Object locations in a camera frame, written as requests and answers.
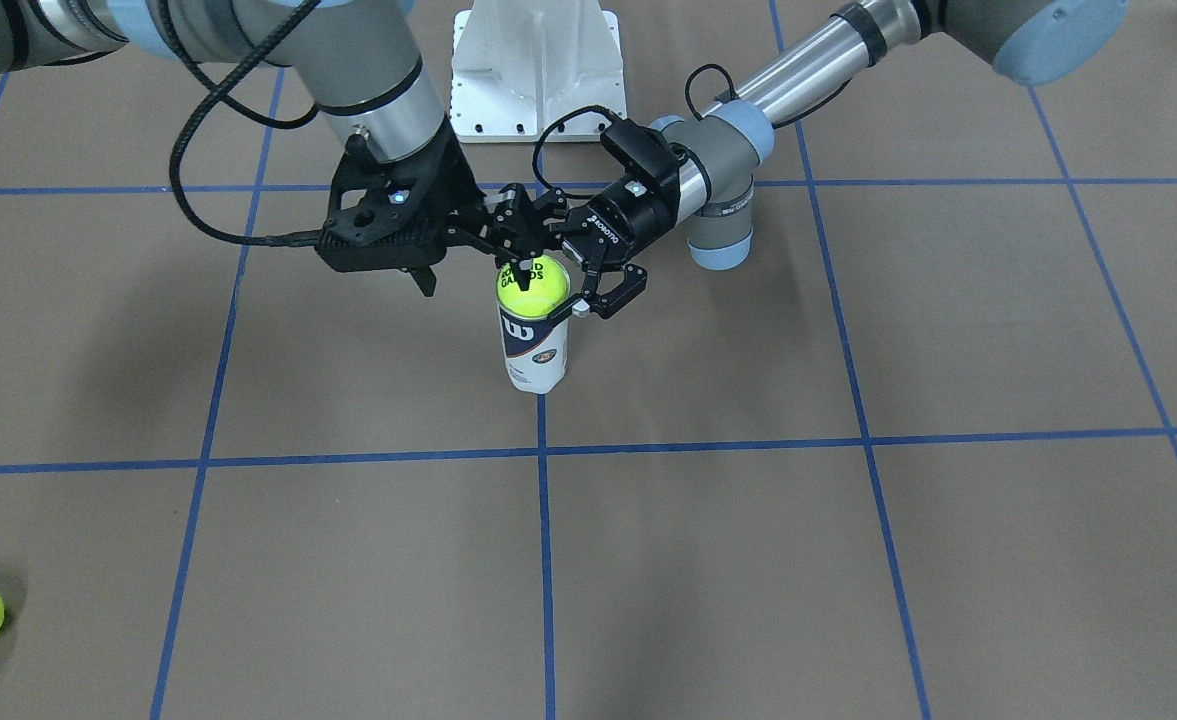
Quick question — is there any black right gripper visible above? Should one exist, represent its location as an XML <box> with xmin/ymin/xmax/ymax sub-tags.
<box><xmin>314</xmin><ymin>120</ymin><xmax>544</xmax><ymax>299</ymax></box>

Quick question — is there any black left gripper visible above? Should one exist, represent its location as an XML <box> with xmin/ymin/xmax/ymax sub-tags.
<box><xmin>533</xmin><ymin>119</ymin><xmax>687</xmax><ymax>319</ymax></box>

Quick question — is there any Roland Garros tennis ball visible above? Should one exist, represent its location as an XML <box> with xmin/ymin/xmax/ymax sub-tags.
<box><xmin>496</xmin><ymin>255</ymin><xmax>570</xmax><ymax>320</ymax></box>

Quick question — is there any clear tennis ball can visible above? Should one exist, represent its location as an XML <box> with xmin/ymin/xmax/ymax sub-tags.
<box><xmin>498</xmin><ymin>302</ymin><xmax>568</xmax><ymax>395</ymax></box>

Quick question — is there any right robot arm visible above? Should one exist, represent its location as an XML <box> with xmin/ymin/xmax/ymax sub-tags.
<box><xmin>0</xmin><ymin>1</ymin><xmax>538</xmax><ymax>295</ymax></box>

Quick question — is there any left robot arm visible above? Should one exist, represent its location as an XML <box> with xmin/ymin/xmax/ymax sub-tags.
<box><xmin>541</xmin><ymin>1</ymin><xmax>1129</xmax><ymax>324</ymax></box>

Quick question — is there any brown paper table mat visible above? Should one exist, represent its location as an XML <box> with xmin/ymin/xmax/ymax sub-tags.
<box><xmin>0</xmin><ymin>1</ymin><xmax>1177</xmax><ymax>719</ymax></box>

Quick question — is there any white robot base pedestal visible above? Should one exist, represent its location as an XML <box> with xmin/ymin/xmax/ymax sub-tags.
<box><xmin>450</xmin><ymin>1</ymin><xmax>629</xmax><ymax>144</ymax></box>

